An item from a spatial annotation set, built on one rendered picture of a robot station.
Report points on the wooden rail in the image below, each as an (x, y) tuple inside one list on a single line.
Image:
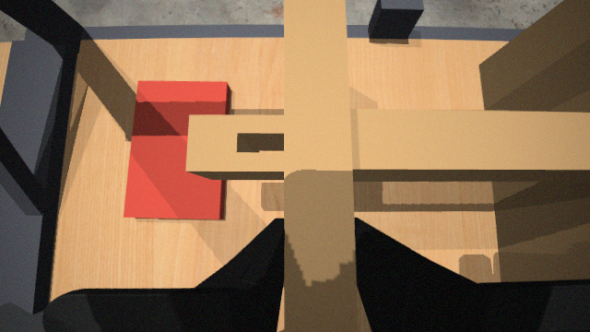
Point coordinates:
[(400, 145)]

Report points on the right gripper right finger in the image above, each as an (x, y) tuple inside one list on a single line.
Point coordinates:
[(403, 291)]

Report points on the wooden end board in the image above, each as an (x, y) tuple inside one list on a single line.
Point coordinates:
[(543, 228), (320, 282)]

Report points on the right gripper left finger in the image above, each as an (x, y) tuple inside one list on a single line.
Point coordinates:
[(242, 296)]

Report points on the red flat rectangular block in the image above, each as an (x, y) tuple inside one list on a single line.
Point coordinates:
[(157, 184)]

